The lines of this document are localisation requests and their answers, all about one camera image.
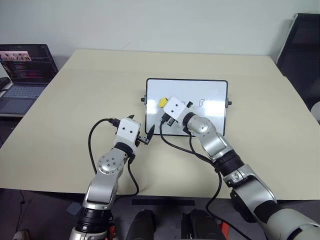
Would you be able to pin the black object beside laptop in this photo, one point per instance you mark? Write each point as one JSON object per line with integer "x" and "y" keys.
{"x": 4, "y": 83}

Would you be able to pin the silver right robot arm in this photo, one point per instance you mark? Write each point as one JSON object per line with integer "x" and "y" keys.
{"x": 225, "y": 160}

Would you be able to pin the grey shoe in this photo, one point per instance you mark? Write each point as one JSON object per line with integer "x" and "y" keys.
{"x": 21, "y": 235}

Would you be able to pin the open grey laptop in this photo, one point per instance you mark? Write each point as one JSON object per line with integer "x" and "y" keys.
{"x": 23, "y": 82}

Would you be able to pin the dark rounded shape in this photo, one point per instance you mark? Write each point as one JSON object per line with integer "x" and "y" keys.
{"x": 202, "y": 225}
{"x": 142, "y": 225}

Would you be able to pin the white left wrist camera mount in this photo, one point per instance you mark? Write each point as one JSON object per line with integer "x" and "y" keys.
{"x": 127, "y": 132}

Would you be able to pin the dark side desk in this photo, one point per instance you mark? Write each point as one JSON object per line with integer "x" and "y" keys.
{"x": 10, "y": 122}

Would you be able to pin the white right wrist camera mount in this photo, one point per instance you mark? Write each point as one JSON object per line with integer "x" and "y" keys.
{"x": 176, "y": 110}

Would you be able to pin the black-framed small whiteboard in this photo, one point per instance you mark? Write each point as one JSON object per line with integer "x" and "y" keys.
{"x": 190, "y": 90}

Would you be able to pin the yellow whiteboard eraser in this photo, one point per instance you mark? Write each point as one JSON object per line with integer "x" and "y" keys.
{"x": 162, "y": 102}

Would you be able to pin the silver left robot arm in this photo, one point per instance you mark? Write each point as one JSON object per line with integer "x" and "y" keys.
{"x": 106, "y": 175}

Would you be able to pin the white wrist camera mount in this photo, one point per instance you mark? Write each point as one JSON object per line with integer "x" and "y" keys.
{"x": 176, "y": 110}
{"x": 127, "y": 132}

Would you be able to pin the white rounded object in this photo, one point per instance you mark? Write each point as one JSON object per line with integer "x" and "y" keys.
{"x": 316, "y": 112}

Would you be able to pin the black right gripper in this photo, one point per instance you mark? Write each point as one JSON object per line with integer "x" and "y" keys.
{"x": 170, "y": 122}

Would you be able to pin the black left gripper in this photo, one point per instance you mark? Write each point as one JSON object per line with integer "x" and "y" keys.
{"x": 144, "y": 140}

